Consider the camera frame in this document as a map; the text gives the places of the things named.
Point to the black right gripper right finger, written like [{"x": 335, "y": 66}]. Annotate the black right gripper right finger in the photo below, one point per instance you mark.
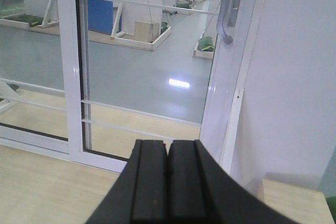
[{"x": 200, "y": 191}]

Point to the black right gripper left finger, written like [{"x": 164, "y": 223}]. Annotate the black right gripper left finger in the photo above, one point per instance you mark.
[{"x": 139, "y": 195}]

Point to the white sliding glass door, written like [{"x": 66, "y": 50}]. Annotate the white sliding glass door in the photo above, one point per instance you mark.
[{"x": 173, "y": 93}]

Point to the grey metal door handle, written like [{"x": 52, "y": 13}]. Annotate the grey metal door handle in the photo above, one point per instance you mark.
[{"x": 227, "y": 20}]

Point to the green bag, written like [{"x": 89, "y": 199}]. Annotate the green bag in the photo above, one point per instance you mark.
[{"x": 206, "y": 44}]

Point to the wooden crate box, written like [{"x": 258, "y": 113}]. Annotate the wooden crate box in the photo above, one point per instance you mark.
[{"x": 146, "y": 31}]

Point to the white wooden floor frame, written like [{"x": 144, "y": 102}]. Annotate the white wooden floor frame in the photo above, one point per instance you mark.
[{"x": 130, "y": 11}]

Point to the blue wall panel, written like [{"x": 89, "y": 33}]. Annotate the blue wall panel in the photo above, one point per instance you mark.
[{"x": 100, "y": 15}]

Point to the white door frame post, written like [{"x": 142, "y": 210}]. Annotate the white door frame post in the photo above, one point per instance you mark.
[{"x": 248, "y": 21}]

